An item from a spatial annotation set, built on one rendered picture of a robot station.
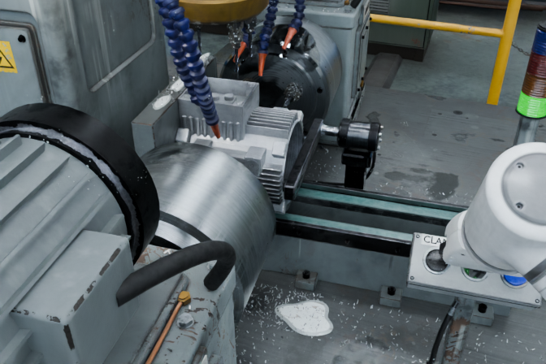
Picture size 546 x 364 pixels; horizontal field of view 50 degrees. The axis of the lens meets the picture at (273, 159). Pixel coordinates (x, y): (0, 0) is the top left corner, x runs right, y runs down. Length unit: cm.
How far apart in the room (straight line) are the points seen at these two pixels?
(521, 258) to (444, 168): 100
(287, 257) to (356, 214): 16
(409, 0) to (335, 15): 269
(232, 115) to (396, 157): 64
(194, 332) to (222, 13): 51
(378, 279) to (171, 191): 50
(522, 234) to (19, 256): 37
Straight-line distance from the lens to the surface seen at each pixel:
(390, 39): 419
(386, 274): 112
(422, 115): 176
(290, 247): 112
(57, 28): 95
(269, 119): 105
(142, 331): 59
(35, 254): 46
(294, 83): 125
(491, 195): 50
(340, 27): 142
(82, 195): 50
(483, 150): 163
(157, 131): 98
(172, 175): 80
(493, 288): 84
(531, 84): 129
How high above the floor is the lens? 160
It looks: 32 degrees down
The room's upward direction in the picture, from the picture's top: straight up
